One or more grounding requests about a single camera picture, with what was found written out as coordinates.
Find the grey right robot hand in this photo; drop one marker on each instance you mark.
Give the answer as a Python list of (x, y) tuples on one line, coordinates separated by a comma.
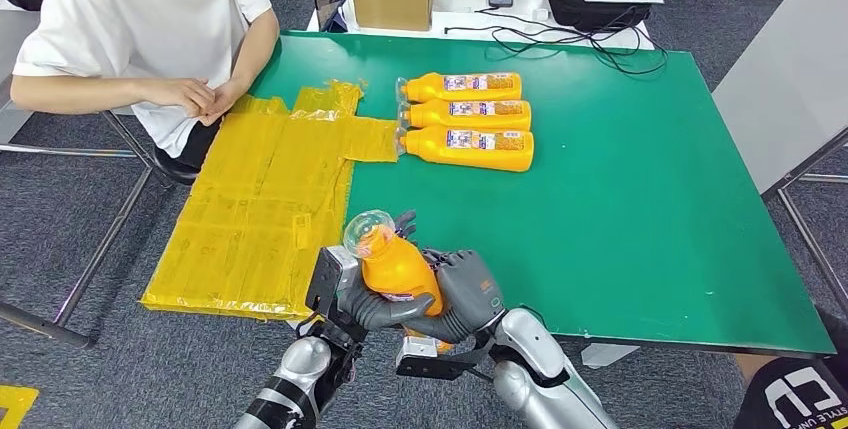
[(470, 293)]

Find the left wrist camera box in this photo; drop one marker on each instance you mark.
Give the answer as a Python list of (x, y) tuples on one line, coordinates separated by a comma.
[(341, 260)]

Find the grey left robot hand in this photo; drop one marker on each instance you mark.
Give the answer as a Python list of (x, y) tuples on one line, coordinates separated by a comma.
[(354, 310)]

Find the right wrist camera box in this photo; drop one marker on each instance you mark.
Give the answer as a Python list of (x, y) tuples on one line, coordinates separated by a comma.
[(417, 350)]

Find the orange detergent bottle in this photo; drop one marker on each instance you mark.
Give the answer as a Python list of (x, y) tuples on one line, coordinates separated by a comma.
[(424, 116), (464, 160), (397, 274), (424, 88)]

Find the person's left hand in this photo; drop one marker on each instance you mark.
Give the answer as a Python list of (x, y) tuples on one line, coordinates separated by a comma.
[(228, 98)]

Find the person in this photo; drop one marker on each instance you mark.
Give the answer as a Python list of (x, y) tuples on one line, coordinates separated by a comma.
[(788, 393), (132, 8)]

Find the grey side table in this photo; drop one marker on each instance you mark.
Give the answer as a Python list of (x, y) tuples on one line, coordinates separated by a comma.
[(788, 81)]

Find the yellow taped cardboard mat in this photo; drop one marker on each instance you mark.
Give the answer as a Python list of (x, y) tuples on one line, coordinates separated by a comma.
[(252, 201)]

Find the person's right hand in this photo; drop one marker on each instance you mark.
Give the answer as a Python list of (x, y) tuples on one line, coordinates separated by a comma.
[(182, 96)]

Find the white table leg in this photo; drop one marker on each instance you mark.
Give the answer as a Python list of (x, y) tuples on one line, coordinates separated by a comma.
[(609, 354), (298, 324)]

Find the small white plug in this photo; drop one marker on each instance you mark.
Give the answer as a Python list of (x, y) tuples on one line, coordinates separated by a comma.
[(540, 14)]

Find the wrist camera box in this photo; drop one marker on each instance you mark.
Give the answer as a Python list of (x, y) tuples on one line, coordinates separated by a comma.
[(341, 260), (417, 350)]

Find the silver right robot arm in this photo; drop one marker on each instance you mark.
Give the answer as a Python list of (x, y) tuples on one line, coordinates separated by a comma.
[(536, 386)]

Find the steel workbench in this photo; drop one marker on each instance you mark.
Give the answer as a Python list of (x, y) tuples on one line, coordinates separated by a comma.
[(66, 150)]

